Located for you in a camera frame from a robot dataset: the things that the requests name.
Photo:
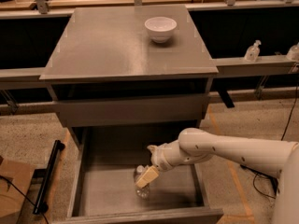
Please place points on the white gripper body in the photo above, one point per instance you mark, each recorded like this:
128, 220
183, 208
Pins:
161, 159

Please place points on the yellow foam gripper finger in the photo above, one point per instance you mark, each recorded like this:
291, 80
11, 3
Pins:
145, 175

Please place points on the clear plastic water bottle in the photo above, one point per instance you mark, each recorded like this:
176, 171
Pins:
142, 193

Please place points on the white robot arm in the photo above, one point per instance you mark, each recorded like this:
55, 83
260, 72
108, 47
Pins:
276, 158

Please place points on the closed grey top drawer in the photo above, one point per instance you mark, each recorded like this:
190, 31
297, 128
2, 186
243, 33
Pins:
137, 110

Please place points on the open grey middle drawer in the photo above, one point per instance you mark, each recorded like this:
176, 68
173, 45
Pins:
104, 187

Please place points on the grey drawer cabinet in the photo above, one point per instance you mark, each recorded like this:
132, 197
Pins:
106, 53

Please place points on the clear soap dispenser bottle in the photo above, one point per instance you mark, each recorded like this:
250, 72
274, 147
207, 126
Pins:
253, 52

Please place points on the black bar left floor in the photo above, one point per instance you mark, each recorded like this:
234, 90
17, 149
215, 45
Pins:
41, 206

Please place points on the white ceramic bowl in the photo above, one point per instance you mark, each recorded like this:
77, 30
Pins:
160, 29

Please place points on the cardboard box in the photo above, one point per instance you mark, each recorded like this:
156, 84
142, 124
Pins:
14, 173

